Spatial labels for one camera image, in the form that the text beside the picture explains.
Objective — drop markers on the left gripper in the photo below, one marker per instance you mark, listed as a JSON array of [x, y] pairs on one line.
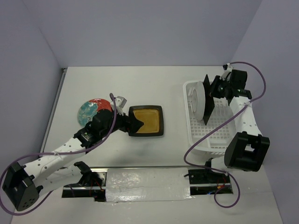
[[134, 124]]

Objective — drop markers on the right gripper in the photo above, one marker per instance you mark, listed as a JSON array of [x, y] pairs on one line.
[[213, 91]]

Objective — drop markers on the black green square plate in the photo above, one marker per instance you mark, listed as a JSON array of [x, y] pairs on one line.
[[209, 100]]

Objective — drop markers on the red teal round plate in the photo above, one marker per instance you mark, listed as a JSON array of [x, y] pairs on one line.
[[90, 108], [198, 100]]

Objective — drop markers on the black amber square plate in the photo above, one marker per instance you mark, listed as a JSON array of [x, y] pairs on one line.
[[152, 118]]

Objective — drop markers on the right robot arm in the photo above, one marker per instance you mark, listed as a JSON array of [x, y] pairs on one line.
[[248, 147]]

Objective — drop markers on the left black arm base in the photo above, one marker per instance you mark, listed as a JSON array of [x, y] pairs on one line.
[[94, 189]]

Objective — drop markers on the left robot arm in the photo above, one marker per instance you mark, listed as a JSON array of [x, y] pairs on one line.
[[24, 184]]

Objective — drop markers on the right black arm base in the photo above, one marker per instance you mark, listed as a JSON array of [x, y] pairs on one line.
[[207, 182]]

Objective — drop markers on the white plastic dish rack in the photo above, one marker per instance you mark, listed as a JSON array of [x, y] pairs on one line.
[[216, 144]]

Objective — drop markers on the silver tape patch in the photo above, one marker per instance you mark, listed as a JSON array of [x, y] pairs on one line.
[[147, 184]]

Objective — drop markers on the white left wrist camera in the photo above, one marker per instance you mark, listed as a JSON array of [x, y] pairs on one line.
[[120, 103]]

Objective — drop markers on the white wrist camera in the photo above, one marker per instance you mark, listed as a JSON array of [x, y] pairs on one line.
[[120, 103], [227, 70]]

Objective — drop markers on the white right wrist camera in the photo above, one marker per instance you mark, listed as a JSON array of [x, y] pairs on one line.
[[227, 70]]

